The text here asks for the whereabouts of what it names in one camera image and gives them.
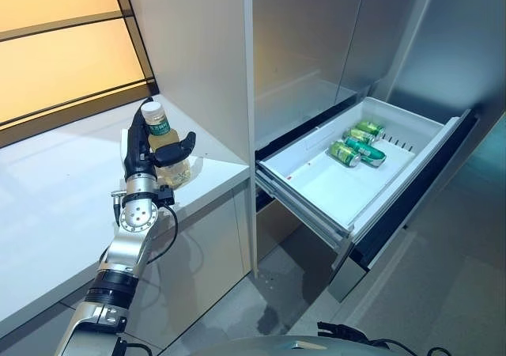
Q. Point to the yellow tea bottle green label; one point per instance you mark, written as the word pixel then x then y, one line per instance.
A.
pixel 160 132

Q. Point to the white fridge drawer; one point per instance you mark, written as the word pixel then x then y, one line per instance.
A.
pixel 328 186

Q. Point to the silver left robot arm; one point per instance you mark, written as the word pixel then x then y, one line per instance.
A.
pixel 126 249

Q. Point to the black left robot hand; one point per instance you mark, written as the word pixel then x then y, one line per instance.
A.
pixel 136 154

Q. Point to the light green drink can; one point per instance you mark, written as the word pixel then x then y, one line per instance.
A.
pixel 369 128
pixel 357 135
pixel 344 154

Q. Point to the orange lit window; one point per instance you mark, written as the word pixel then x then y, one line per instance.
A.
pixel 59 47

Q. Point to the stainless steel fridge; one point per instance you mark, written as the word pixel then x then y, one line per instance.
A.
pixel 308 35

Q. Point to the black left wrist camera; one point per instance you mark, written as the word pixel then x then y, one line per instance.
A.
pixel 166 195

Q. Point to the white counter cabinet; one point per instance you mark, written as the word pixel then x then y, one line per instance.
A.
pixel 79 198

